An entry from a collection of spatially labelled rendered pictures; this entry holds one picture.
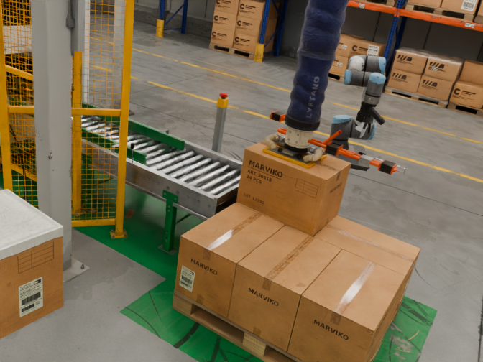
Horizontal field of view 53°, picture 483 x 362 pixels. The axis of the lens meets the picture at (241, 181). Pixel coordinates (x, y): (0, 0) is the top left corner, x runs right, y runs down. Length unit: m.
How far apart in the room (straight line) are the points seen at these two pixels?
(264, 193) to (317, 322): 0.97
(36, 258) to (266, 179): 1.63
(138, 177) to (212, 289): 1.14
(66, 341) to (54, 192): 0.87
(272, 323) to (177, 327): 0.62
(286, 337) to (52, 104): 1.82
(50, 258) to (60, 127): 1.11
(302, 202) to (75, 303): 1.54
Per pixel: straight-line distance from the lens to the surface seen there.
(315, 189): 3.00
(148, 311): 3.17
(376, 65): 3.58
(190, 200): 3.36
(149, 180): 3.56
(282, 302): 2.67
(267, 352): 2.99
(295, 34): 12.12
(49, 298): 2.18
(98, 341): 2.99
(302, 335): 2.72
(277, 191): 3.13
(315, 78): 2.98
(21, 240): 1.96
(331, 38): 2.94
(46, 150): 3.02
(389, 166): 2.97
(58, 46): 2.85
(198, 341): 3.00
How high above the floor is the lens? 2.08
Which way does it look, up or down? 25 degrees down
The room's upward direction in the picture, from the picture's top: 9 degrees clockwise
